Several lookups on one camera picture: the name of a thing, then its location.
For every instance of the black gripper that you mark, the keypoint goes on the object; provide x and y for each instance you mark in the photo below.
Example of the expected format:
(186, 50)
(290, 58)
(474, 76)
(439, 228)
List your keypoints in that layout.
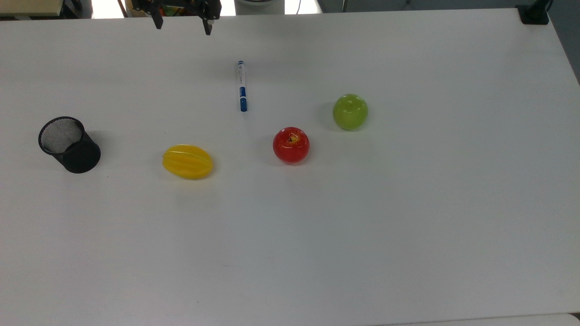
(181, 3)

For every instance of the blue white marker pen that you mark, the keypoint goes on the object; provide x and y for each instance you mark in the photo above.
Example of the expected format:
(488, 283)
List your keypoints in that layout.
(242, 86)

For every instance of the black mesh pen cup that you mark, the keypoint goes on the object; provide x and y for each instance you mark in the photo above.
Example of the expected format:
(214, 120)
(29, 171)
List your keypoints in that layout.
(79, 156)

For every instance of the yellow plastic starfruit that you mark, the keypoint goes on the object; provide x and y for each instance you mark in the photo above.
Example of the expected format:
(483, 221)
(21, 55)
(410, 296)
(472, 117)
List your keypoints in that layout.
(188, 162)

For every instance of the beige wooden board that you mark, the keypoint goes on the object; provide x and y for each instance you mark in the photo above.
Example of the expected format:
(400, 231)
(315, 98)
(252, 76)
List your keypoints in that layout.
(27, 7)

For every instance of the red plastic apple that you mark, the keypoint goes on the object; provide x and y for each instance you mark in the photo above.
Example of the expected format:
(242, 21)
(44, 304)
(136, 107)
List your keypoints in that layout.
(291, 146)

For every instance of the green plastic apple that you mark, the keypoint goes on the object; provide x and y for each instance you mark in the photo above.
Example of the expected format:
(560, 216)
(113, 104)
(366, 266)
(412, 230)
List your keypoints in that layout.
(350, 112)

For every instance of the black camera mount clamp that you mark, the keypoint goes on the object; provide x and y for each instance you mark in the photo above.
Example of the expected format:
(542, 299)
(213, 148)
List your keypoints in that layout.
(532, 16)

